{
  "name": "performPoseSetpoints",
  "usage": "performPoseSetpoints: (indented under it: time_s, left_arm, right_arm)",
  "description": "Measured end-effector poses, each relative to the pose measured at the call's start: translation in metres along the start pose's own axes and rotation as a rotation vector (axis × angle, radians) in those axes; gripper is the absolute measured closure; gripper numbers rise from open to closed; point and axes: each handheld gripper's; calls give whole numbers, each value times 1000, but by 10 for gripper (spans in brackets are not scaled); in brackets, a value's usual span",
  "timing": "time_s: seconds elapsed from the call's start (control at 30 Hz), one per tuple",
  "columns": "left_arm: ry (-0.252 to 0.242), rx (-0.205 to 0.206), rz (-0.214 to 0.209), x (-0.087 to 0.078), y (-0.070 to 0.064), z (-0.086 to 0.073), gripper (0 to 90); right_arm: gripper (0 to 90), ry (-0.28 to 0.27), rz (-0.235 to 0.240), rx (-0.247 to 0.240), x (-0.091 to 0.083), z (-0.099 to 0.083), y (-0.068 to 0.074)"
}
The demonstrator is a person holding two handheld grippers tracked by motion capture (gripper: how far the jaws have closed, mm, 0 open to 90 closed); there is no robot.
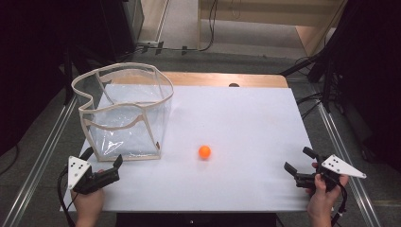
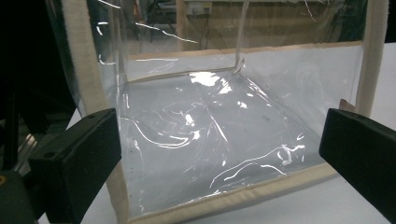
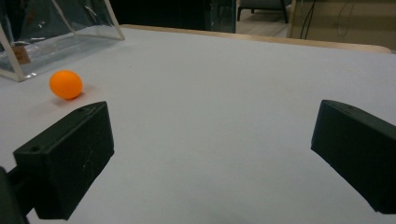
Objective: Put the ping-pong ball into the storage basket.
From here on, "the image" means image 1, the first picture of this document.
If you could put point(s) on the dark cabinet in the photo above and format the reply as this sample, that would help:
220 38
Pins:
121 28

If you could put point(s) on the black stand legs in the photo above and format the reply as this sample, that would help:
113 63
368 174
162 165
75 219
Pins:
326 75

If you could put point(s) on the metal floor rail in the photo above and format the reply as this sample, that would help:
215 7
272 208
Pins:
38 164
346 164

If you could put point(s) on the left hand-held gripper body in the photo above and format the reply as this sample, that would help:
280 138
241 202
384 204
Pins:
78 171

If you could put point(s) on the person's right hand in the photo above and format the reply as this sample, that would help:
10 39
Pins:
321 201

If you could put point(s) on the black stand post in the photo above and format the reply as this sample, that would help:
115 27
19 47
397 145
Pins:
68 78

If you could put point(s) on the wooden shelf unit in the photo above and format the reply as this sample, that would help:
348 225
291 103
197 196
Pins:
268 12

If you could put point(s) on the orange ball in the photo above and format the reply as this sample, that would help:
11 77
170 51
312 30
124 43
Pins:
204 152

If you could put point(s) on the person's left hand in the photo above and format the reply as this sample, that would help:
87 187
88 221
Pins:
88 203

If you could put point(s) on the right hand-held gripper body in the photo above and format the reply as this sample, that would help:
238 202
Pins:
339 166

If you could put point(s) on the white board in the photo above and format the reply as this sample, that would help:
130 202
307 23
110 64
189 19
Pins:
236 126

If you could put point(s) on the clear bag with beige trim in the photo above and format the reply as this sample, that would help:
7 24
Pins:
126 105

